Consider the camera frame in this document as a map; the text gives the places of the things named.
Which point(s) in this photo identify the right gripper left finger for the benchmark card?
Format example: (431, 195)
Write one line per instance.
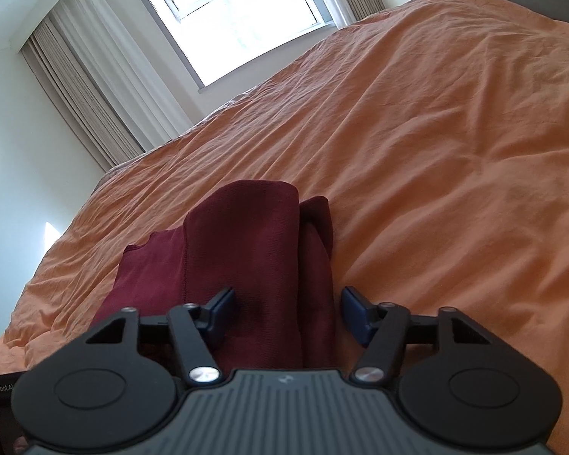
(221, 311)

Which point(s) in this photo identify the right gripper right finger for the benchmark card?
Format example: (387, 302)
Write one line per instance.
(359, 316)

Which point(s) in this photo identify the dark red long-sleeve shirt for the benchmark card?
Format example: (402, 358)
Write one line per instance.
(259, 239)

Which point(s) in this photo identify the orange bed sheet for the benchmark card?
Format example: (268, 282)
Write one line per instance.
(439, 132)

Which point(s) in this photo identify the black box with lettering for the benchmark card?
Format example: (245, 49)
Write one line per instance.
(12, 440)

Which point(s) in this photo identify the beige left curtain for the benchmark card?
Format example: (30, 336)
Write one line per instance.
(100, 82)

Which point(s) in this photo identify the white framed window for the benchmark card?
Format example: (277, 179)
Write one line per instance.
(216, 37)

